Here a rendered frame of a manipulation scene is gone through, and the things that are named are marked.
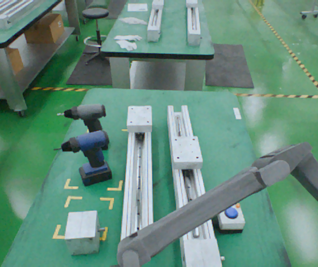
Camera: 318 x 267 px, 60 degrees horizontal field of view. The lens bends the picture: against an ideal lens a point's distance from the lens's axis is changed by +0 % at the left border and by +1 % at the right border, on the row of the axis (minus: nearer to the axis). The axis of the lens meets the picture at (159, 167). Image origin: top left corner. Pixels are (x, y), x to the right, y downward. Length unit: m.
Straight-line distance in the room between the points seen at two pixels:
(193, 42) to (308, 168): 1.92
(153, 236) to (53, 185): 0.67
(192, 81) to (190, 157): 1.53
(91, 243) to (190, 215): 0.40
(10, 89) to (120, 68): 1.14
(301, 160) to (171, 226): 0.34
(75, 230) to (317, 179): 0.68
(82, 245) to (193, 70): 1.90
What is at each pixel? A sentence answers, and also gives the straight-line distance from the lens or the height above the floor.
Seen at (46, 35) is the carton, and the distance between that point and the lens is 4.46.
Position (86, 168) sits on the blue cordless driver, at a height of 0.85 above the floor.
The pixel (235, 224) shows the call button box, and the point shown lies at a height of 0.83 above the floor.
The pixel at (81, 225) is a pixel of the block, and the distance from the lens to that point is 0.92.
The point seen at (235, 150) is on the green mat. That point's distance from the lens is 1.35.
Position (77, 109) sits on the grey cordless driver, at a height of 0.99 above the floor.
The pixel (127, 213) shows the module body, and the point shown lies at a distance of 0.94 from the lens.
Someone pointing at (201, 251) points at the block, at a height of 0.87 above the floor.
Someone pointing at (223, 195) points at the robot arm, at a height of 1.13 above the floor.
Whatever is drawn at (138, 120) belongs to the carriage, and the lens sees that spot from 1.28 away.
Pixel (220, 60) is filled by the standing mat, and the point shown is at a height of 0.01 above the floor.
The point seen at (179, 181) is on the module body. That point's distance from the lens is 1.03.
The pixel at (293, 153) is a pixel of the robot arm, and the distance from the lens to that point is 0.71.
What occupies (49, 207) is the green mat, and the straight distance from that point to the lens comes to 1.13.
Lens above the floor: 1.60
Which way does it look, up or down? 43 degrees down
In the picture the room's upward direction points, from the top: 1 degrees clockwise
